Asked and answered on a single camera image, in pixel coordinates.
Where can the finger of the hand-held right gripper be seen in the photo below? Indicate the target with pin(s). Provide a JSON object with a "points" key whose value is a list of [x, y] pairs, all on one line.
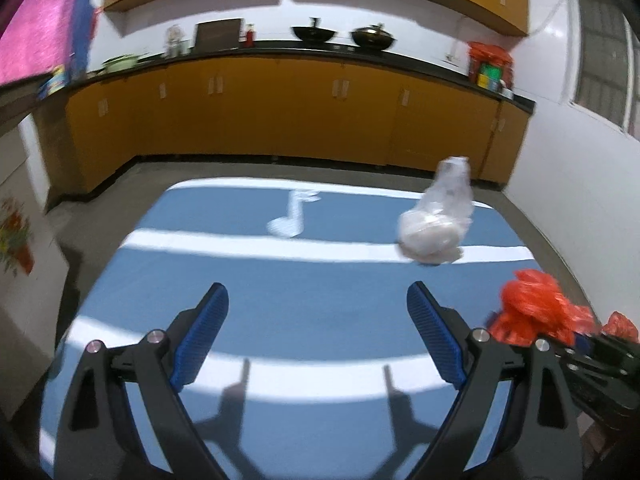
{"points": [[607, 346]]}

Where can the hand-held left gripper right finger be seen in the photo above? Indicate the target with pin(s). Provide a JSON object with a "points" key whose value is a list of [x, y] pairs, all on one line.
{"points": [[435, 335]]}

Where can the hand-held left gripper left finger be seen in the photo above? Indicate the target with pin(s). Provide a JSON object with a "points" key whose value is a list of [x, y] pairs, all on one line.
{"points": [[200, 335]]}

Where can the orange-red plastic bag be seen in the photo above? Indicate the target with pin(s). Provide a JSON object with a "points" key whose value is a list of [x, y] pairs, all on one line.
{"points": [[530, 305]]}

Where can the clear bag with white contents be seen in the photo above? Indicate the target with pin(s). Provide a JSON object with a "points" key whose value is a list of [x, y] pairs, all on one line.
{"points": [[430, 235]]}

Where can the white cabinet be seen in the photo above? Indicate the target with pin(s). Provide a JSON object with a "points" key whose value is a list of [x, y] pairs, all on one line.
{"points": [[30, 310]]}

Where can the flower sticker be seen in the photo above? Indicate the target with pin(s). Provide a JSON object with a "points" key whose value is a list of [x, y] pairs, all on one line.
{"points": [[15, 240]]}

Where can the wooden base cabinet row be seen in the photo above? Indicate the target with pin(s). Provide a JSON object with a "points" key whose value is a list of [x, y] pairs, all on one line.
{"points": [[280, 110]]}

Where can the green and yellow boxes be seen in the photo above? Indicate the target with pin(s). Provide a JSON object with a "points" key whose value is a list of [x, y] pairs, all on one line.
{"points": [[489, 77]]}

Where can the green pot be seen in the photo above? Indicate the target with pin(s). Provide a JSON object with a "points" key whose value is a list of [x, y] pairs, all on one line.
{"points": [[120, 63]]}

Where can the window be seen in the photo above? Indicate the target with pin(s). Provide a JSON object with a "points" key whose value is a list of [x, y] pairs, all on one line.
{"points": [[605, 60]]}

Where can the red bag on rack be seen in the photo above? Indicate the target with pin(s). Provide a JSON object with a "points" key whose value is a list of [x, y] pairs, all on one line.
{"points": [[490, 52]]}

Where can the black kitchen countertop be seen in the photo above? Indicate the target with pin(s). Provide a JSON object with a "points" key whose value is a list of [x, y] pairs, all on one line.
{"points": [[300, 51]]}

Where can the red bottle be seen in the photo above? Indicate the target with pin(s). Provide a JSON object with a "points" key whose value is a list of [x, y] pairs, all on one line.
{"points": [[248, 37]]}

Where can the brown cutting board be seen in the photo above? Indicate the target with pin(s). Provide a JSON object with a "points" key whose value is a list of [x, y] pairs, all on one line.
{"points": [[219, 34]]}

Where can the black wok with lid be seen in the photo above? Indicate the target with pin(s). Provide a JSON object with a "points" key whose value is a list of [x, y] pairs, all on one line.
{"points": [[372, 39]]}

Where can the open black wok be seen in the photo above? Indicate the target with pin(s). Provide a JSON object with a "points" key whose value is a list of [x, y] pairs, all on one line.
{"points": [[314, 34]]}

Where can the pink and blue curtain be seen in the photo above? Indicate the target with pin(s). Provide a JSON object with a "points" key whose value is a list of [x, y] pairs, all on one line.
{"points": [[40, 15]]}

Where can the wall socket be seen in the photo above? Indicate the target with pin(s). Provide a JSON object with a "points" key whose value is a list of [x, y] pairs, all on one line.
{"points": [[450, 58]]}

